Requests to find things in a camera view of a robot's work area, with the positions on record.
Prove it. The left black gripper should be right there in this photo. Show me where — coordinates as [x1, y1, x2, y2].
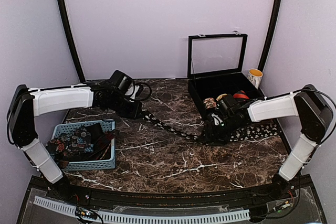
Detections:
[109, 93, 143, 119]

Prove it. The black white patterned tie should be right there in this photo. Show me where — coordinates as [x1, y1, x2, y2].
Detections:
[142, 111, 280, 145]

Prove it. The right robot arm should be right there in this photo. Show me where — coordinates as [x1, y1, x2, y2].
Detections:
[199, 84, 334, 200]

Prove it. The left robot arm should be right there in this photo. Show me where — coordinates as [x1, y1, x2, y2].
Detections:
[7, 82, 141, 201]

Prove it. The light blue plastic basket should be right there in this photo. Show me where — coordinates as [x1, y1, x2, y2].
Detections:
[46, 119, 119, 172]

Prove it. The brown floral rolled tie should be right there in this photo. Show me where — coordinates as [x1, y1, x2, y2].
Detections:
[203, 98, 217, 109]

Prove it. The tan striped rolled tie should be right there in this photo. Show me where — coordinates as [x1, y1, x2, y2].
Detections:
[216, 93, 227, 100]

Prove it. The red black rolled tie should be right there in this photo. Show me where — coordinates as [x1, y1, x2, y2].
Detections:
[233, 90, 249, 100]

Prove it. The white yellow mug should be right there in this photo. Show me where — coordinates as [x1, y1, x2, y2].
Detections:
[247, 68, 263, 89]

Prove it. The black glass-lid tie box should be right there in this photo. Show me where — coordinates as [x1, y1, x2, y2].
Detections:
[187, 33, 263, 120]

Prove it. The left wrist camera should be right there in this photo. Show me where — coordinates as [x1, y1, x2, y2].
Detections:
[108, 70, 133, 93]

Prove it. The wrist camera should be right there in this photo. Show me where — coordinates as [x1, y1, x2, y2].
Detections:
[217, 94, 242, 116]
[108, 70, 133, 93]

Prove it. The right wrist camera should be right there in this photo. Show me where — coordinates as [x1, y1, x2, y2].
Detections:
[217, 94, 242, 116]

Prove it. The black front rail base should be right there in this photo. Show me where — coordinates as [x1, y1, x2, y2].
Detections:
[21, 175, 320, 211]

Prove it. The white slotted cable duct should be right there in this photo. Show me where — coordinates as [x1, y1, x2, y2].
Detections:
[33, 196, 250, 223]

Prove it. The left black frame post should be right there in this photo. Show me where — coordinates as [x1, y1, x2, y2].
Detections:
[57, 0, 86, 82]

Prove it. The black frame post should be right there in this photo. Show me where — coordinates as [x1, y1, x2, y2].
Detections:
[57, 0, 86, 82]
[257, 0, 281, 71]

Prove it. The right black frame post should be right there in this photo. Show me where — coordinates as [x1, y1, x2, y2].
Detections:
[257, 0, 281, 71]

